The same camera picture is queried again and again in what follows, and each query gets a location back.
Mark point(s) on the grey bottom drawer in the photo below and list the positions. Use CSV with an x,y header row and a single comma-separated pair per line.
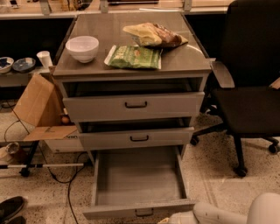
x,y
137,183

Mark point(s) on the brown paper cup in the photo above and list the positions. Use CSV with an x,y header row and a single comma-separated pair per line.
x,y
12,153

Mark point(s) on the white paper cup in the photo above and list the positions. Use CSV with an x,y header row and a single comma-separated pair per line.
x,y
45,59

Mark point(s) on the grey drawer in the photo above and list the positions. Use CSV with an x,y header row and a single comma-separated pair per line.
x,y
135,138
133,107
137,183

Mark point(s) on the small orange ball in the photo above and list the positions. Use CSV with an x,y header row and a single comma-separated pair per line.
x,y
65,120

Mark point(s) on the black white stand bar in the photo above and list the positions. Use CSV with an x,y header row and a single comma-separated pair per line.
x,y
30,149

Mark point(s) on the grey top drawer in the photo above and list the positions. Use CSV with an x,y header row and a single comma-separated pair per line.
x,y
133,107

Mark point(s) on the open cardboard box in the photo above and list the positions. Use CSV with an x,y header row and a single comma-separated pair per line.
x,y
40,105

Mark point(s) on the black office chair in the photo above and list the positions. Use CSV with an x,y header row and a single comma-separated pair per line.
x,y
243,87

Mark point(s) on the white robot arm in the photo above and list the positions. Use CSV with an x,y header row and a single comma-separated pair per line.
x,y
265,209

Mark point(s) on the blue ceramic bowl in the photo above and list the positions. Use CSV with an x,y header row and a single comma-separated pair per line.
x,y
24,65

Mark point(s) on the yellow brown snack bag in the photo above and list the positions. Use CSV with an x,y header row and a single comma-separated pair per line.
x,y
154,35

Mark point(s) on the green snack bag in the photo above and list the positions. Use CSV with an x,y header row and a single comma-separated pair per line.
x,y
134,57

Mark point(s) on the black shoe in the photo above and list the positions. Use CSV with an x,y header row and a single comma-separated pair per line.
x,y
9,210

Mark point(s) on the grey middle drawer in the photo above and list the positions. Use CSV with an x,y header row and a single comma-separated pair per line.
x,y
135,138

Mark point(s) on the blue white bowl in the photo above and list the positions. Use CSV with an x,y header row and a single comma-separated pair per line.
x,y
6,64

